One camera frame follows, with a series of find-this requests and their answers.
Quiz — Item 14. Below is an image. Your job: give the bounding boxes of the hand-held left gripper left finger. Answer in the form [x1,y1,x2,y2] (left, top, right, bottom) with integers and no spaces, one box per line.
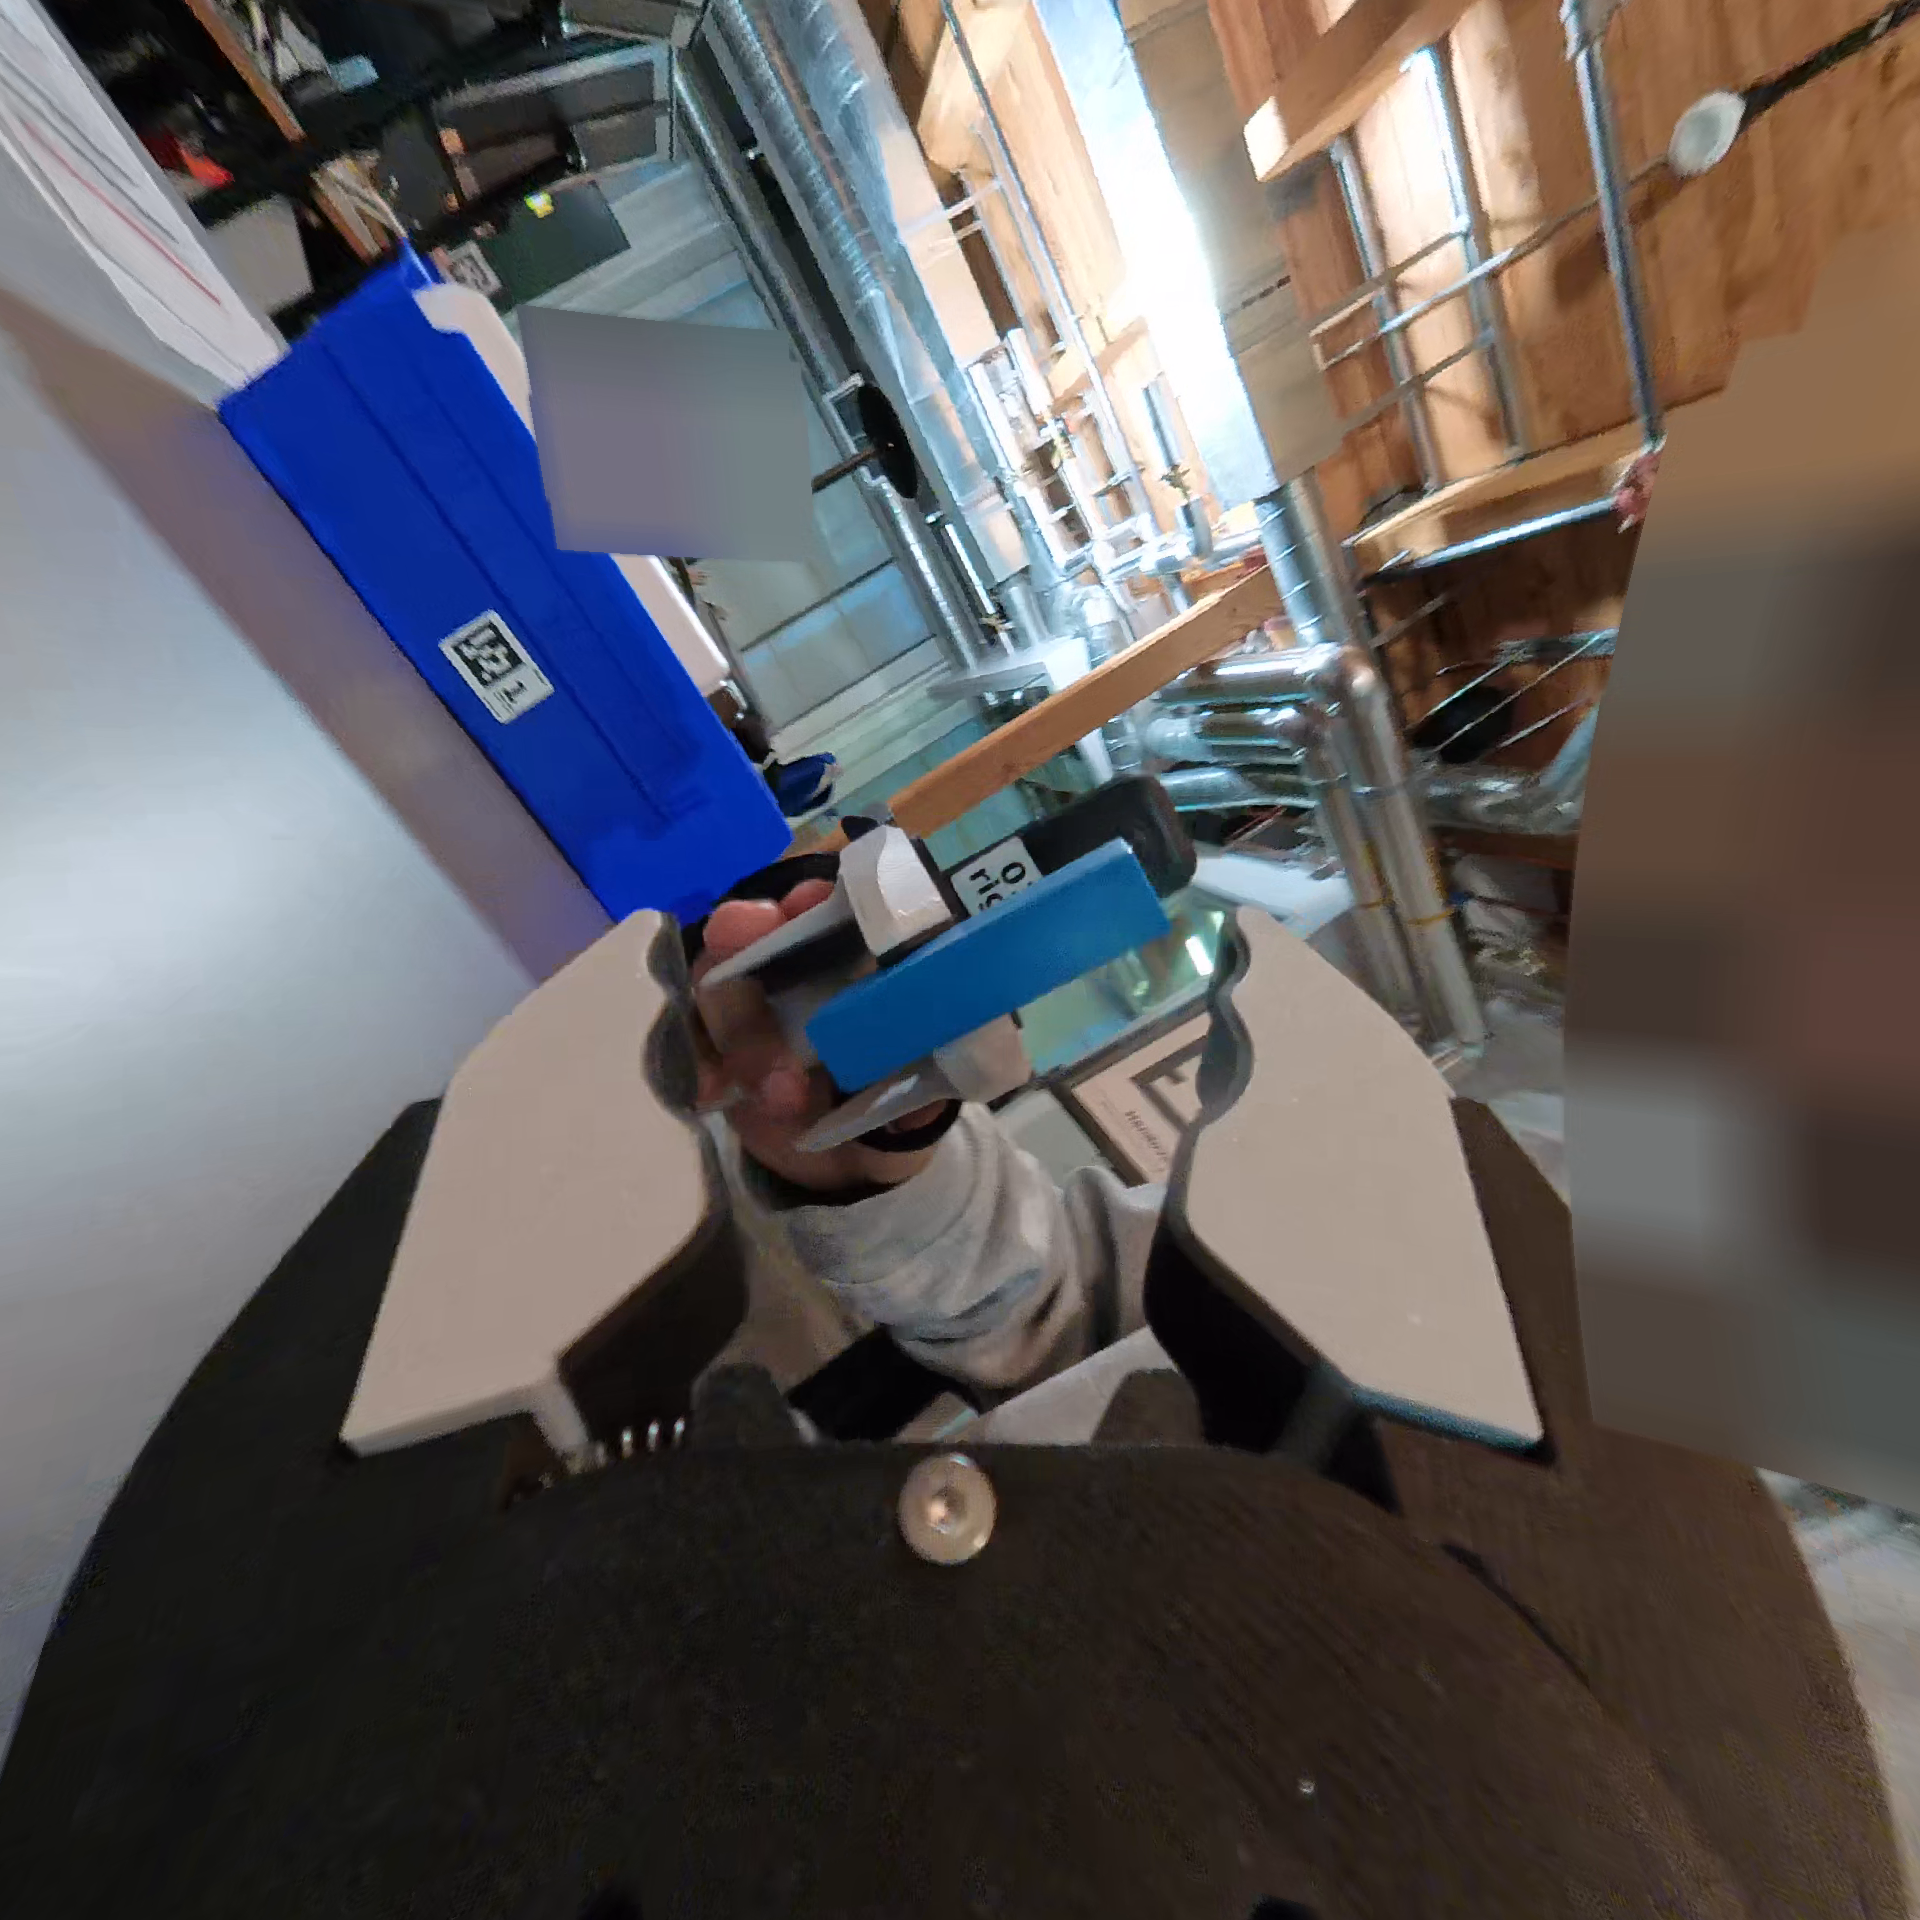
[339,907,752,1480]

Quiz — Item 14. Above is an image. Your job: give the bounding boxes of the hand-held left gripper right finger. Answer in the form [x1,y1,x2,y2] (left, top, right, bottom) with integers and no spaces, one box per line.
[1142,907,1550,1466]

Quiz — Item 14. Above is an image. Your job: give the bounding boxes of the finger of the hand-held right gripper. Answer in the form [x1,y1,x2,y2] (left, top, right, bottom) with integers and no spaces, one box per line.
[694,897,880,1045]
[792,1025,1041,1156]

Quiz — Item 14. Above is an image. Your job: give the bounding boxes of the blue rectangular block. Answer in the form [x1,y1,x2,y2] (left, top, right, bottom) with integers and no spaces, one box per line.
[804,836,1178,1098]

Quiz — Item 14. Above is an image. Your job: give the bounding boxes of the blue bin with square tag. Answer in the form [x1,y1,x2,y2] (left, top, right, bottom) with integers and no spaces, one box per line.
[217,241,793,924]

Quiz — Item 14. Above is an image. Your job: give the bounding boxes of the person's right forearm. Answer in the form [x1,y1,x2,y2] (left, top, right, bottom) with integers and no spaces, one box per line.
[757,1107,1174,1404]

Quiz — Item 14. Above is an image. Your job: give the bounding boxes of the grey desk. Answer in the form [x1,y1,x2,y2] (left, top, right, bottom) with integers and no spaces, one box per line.
[0,180,676,1696]

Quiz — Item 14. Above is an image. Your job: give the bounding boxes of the person's right hand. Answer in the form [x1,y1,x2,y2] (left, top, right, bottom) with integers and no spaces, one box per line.
[693,879,970,1202]

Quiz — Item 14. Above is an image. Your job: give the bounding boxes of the framed marker sign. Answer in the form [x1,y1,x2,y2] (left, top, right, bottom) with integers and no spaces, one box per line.
[1050,1035,1210,1186]

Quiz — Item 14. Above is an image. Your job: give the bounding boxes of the silver ventilation ducts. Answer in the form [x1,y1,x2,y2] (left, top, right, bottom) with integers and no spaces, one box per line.
[660,0,1488,1051]

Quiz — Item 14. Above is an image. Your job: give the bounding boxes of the black round floor lamp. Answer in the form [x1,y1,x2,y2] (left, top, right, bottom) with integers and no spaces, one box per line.
[816,381,922,500]

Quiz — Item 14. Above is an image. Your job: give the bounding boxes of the printed paper sheet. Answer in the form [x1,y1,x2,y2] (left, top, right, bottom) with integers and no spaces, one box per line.
[0,0,288,408]

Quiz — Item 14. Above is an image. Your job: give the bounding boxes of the wooden post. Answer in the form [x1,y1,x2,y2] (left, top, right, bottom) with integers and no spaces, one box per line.
[885,567,1297,842]

